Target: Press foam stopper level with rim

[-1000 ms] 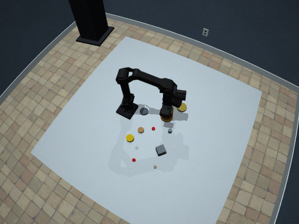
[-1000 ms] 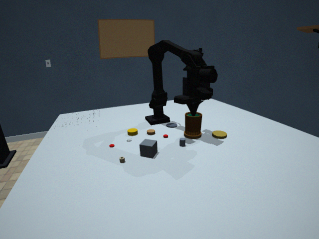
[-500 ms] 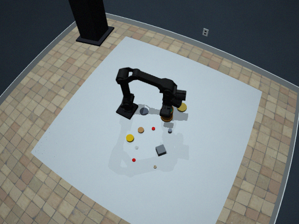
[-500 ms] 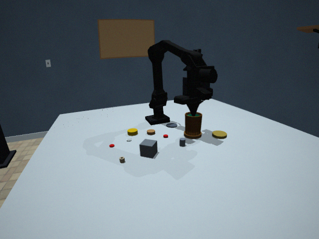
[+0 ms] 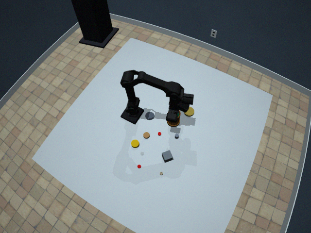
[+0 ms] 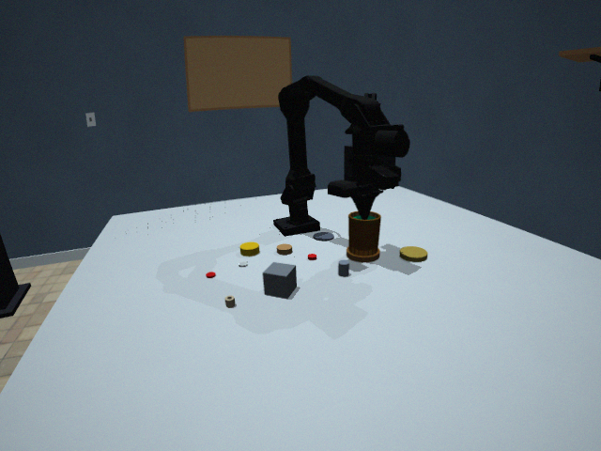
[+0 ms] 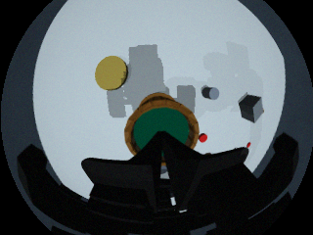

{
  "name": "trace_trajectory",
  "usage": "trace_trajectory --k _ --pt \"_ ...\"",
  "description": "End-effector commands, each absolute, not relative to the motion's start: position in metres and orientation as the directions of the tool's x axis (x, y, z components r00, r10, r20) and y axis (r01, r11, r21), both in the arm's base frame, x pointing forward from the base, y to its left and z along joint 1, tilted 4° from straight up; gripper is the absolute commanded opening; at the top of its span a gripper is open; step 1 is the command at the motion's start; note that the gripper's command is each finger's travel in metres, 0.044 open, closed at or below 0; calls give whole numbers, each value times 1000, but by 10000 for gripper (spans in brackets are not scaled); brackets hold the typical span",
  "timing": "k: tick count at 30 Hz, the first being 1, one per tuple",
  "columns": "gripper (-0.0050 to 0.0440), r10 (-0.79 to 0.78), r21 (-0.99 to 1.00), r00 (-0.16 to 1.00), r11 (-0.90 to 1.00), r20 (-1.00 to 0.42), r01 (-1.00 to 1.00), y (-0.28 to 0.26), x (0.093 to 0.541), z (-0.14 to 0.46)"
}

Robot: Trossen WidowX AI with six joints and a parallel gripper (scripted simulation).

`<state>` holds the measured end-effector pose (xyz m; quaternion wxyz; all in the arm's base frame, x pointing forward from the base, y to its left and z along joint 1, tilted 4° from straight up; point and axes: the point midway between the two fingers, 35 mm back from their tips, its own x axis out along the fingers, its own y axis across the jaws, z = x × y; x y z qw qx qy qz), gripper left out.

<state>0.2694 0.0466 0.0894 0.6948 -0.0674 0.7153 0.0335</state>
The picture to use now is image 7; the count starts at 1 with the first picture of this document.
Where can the yellow round disc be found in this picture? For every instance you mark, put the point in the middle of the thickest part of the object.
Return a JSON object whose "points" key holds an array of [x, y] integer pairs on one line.
{"points": [[111, 73]]}

